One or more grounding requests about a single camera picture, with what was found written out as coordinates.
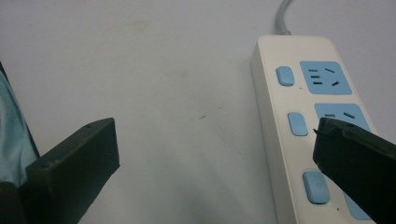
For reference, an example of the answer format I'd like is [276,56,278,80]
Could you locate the grey power strip cable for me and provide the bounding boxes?
[275,0,295,36]

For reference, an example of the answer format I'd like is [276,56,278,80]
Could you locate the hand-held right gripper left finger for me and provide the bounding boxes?
[19,117,121,224]

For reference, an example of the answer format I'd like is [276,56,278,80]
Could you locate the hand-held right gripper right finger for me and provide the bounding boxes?
[312,117,396,224]

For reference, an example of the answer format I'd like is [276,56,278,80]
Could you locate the white power strip blue sockets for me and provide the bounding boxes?
[249,34,379,224]

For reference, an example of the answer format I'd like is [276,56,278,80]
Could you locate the light blue cloth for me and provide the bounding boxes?
[0,61,41,189]

